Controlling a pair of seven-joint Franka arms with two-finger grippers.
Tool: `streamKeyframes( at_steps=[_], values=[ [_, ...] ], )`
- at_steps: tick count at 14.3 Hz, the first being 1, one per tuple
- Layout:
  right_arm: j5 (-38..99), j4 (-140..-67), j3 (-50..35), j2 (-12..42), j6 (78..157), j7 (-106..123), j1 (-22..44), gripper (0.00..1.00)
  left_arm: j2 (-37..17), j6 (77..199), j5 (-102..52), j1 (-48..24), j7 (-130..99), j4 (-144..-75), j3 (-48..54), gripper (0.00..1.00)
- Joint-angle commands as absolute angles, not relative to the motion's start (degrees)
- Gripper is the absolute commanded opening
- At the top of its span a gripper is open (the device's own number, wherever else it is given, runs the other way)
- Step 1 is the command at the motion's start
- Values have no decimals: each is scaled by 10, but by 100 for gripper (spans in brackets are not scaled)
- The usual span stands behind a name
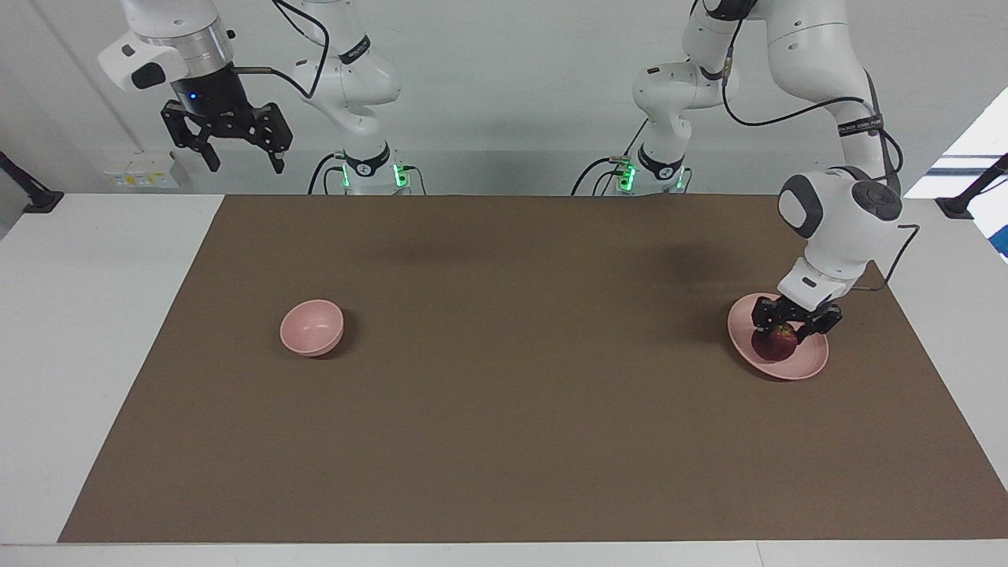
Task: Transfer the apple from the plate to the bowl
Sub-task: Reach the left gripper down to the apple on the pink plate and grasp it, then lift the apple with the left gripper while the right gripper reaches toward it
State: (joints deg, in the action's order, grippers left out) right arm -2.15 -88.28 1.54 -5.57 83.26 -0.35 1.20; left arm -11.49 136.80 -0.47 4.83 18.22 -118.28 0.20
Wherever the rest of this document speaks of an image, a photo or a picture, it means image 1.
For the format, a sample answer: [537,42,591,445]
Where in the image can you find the black left base cables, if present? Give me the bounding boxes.
[572,156,632,196]

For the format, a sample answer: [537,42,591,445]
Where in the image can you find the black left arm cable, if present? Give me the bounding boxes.
[721,16,921,292]

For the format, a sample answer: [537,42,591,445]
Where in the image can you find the black clamp mount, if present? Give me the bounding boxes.
[935,152,1008,221]
[0,150,65,215]

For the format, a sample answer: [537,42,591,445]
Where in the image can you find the black right base cables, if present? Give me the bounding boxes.
[307,152,428,196]

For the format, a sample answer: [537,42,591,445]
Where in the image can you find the black base cables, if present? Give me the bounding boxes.
[572,156,632,196]
[307,152,428,196]

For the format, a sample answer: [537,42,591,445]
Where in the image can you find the brown table mat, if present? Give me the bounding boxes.
[57,195,1008,544]

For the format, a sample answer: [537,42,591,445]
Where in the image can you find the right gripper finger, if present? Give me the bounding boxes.
[253,102,295,175]
[161,101,222,173]

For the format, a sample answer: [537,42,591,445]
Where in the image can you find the red apple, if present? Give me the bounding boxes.
[752,323,799,363]

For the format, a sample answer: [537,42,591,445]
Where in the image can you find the white wall socket box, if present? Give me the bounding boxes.
[102,151,180,190]

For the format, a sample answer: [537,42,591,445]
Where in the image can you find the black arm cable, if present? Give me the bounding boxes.
[721,16,921,292]
[232,0,332,102]

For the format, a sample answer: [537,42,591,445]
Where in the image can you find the pink plate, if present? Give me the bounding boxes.
[727,293,830,381]

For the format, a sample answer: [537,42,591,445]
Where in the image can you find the pink bowl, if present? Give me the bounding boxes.
[280,298,345,358]

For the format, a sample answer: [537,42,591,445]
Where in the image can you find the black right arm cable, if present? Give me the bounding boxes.
[232,0,332,102]

